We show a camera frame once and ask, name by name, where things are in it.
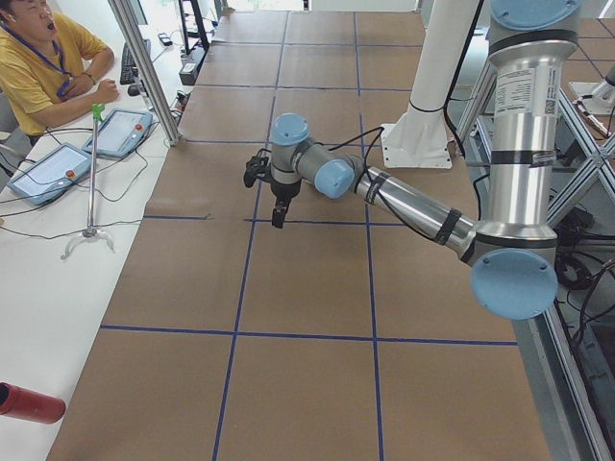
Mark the far teach pendant tablet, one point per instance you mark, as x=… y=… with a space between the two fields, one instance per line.
x=121 y=131

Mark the teach pendant tablet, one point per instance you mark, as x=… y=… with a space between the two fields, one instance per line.
x=48 y=178
x=121 y=131

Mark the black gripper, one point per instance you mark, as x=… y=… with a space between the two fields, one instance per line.
x=283 y=190

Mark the reacher grabber tool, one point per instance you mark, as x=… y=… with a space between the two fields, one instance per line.
x=91 y=232

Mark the near teach pendant tablet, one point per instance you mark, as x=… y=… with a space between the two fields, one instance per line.
x=48 y=178

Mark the person in yellow shirt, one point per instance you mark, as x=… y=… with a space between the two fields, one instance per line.
x=52 y=68

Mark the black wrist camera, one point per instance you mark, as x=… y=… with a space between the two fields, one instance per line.
x=258 y=168

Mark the black keyboard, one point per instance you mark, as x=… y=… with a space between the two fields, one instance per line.
x=129 y=70

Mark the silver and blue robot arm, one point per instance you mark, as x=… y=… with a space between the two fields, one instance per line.
x=511 y=248

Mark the red cylinder bottle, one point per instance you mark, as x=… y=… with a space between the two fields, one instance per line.
x=28 y=405

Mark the aluminium frame post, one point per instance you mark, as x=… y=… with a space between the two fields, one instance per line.
x=127 y=22

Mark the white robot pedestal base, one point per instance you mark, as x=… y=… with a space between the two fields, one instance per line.
x=419 y=138

